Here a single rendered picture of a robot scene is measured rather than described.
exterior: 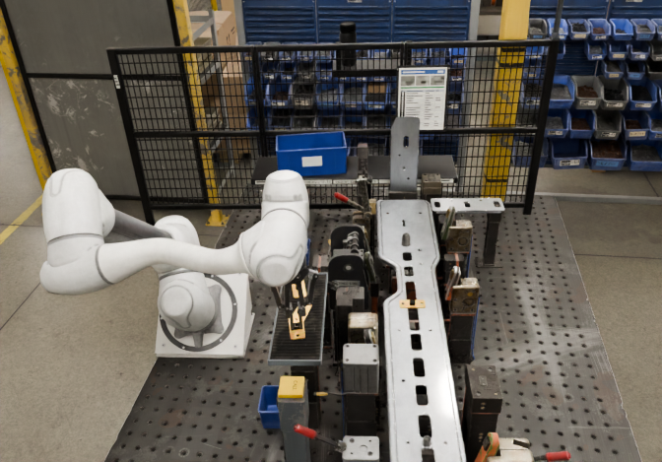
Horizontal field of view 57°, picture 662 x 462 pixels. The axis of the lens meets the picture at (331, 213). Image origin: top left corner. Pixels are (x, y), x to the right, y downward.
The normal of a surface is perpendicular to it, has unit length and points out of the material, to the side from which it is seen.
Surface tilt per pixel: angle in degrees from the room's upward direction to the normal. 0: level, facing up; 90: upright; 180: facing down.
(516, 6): 90
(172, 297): 49
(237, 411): 0
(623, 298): 0
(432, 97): 90
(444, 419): 0
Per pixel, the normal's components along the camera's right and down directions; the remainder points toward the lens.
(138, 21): -0.13, 0.55
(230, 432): -0.04, -0.85
